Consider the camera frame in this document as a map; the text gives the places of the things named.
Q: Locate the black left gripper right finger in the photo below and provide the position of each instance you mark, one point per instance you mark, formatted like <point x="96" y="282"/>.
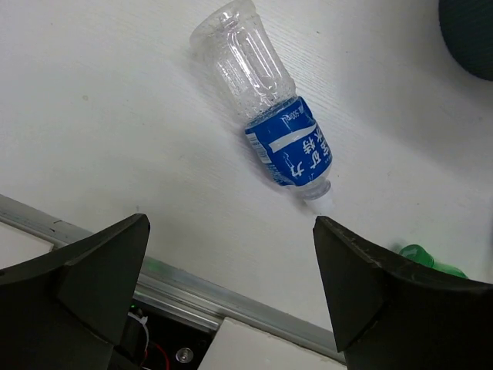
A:
<point x="388" y="312"/>

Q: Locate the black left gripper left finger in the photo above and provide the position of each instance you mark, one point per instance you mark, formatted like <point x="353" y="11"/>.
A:
<point x="67" y="309"/>

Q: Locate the clear bottle blue label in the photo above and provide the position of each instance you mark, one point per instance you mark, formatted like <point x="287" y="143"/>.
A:
<point x="239" y="58"/>

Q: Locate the dark teal plastic bin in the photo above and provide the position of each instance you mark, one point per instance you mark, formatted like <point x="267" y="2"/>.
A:
<point x="466" y="28"/>

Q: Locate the green plastic soda bottle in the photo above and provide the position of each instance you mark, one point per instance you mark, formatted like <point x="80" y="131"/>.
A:
<point x="419" y="255"/>

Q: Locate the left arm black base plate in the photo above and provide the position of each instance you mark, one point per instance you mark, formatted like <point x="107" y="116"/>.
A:
<point x="154" y="339"/>

